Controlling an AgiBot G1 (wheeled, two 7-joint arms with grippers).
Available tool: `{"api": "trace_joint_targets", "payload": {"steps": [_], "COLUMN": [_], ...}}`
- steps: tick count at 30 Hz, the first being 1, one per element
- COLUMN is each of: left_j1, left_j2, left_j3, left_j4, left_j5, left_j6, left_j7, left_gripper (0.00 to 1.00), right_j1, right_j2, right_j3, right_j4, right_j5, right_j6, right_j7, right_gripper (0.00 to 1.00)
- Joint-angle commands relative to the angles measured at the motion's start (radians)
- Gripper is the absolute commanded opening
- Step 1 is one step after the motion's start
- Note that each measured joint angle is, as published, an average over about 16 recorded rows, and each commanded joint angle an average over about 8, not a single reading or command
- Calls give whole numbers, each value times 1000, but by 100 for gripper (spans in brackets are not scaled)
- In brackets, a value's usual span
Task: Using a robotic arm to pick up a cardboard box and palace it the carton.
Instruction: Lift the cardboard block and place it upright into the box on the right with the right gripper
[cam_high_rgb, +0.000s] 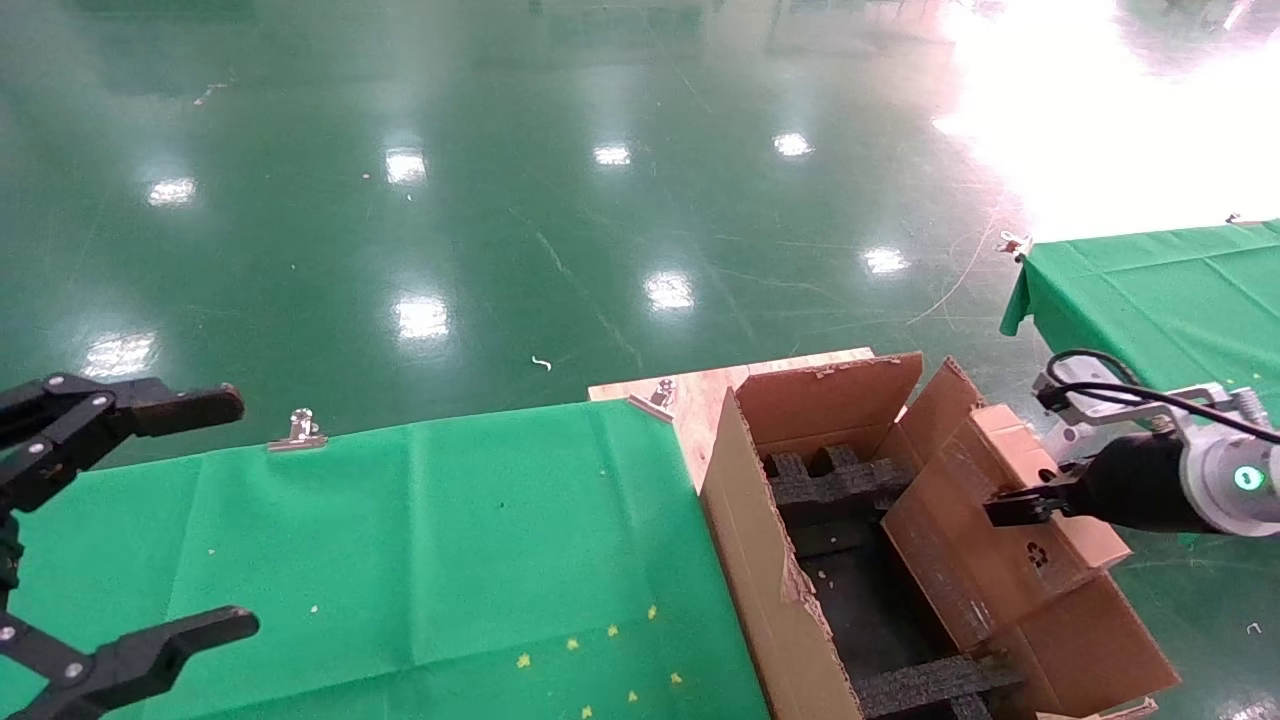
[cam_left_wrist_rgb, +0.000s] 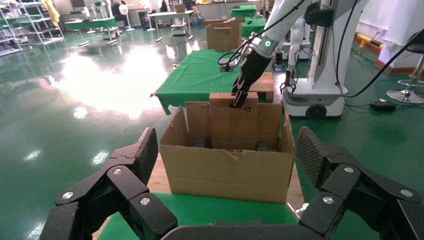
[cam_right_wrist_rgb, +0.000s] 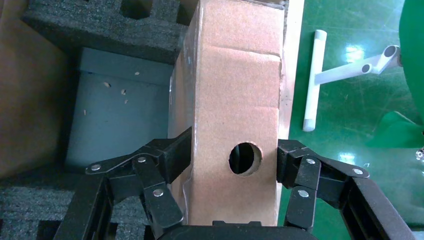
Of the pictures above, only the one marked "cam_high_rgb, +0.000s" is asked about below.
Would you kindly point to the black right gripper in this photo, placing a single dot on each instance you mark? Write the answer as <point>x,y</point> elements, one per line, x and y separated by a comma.
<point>1140,485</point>

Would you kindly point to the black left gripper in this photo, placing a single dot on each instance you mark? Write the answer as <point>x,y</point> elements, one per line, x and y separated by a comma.
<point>8,555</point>

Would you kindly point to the small brown cardboard box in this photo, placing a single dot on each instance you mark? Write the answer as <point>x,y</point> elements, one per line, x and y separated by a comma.
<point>970,540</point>

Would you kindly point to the large open cardboard carton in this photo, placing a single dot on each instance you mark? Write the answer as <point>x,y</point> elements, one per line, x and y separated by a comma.
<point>760,560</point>

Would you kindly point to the white table leg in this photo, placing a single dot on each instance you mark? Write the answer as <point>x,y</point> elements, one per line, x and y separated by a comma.
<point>1065,447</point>

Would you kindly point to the metal binder clip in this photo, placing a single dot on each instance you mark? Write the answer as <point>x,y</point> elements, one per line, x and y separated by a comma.
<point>1015,245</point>
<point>297,432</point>
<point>655,398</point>
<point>1238,219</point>

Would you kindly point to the black foam insert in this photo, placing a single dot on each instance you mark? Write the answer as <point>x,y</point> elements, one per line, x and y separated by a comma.
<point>835,485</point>
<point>930,685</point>

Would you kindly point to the large green table cloth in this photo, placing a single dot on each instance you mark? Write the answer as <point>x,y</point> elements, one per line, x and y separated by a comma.
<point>350,540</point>

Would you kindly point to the green cloth with yellow specks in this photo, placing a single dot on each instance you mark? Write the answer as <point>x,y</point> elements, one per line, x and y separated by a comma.
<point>1170,290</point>

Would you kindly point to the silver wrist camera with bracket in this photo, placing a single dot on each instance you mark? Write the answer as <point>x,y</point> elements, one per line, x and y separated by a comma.
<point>1075,405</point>

